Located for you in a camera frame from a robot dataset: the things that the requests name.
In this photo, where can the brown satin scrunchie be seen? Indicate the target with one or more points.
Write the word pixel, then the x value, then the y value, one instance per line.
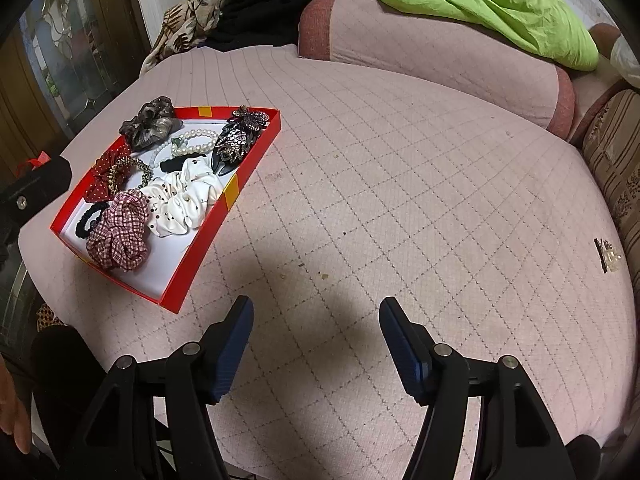
pixel 147 125

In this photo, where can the red bag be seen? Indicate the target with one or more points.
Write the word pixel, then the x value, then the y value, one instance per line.
pixel 35 161

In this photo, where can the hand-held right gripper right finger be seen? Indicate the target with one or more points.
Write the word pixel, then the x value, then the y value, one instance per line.
pixel 407 360

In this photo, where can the rhinestone hair claw clip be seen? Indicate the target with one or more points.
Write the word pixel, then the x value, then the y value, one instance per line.
pixel 235 142

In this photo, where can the black cloth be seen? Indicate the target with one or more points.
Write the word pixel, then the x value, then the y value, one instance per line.
pixel 270 15

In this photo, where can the person's left forearm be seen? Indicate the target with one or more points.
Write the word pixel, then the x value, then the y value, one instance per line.
pixel 12 410

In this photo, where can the red cardboard box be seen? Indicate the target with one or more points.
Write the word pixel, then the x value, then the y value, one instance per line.
pixel 150 272

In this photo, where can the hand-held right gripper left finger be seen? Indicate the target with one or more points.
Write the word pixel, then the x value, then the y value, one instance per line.
pixel 227 360

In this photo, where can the white cloth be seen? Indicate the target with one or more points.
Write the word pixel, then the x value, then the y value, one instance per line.
pixel 627 60

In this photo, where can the person's dark trouser leg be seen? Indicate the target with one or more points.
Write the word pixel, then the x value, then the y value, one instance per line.
pixel 65 385

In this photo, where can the small clear hair clip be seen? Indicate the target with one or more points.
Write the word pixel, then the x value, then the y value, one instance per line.
pixel 606 255

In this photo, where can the red polka dot scrunchie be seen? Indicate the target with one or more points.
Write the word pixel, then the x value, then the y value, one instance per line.
pixel 107 160

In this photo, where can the pink plaid scrunchie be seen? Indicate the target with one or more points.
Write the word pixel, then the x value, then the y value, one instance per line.
pixel 117 235

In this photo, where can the floral patterned cloth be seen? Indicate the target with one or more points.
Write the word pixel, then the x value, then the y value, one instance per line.
pixel 195 0

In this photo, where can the pink bolster pillow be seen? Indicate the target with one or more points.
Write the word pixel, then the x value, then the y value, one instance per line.
pixel 425 65

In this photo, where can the green cloth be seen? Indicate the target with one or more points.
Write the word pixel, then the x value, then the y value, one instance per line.
pixel 475 5

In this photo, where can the glass panel door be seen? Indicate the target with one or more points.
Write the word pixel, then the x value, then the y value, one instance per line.
pixel 75 35

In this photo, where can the white polka dot scrunchie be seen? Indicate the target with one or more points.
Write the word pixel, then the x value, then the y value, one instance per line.
pixel 185 200

